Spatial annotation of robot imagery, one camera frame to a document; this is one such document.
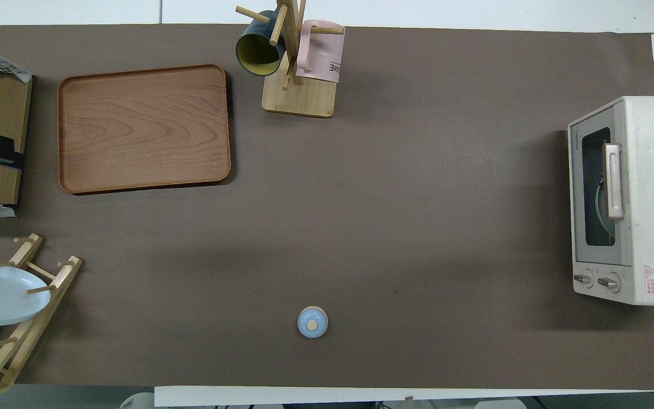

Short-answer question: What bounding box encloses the glass oven door with handle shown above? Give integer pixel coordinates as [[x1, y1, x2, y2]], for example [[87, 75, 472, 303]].
[[568, 116, 633, 266]]

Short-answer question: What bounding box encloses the white toaster oven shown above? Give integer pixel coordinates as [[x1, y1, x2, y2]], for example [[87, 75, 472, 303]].
[[567, 95, 654, 306]]

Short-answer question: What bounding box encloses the brown table mat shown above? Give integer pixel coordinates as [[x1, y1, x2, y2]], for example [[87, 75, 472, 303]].
[[0, 24, 654, 393]]

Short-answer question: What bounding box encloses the pink mug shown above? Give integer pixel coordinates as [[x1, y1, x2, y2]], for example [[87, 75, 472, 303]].
[[295, 19, 346, 84]]

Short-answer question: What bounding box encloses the wooden mug tree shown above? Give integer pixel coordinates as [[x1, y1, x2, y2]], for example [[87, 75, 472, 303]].
[[235, 0, 346, 119]]

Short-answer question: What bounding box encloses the blue call bell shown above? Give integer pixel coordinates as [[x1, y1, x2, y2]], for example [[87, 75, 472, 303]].
[[297, 306, 329, 339]]

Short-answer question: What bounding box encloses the dark blue mug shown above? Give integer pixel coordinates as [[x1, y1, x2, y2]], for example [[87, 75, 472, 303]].
[[235, 10, 287, 77]]

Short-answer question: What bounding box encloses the brown wooden tray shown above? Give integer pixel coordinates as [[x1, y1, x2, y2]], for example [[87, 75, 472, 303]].
[[57, 64, 232, 195]]

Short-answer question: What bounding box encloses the wooden dish rack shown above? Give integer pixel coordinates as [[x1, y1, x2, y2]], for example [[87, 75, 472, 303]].
[[0, 233, 83, 407]]

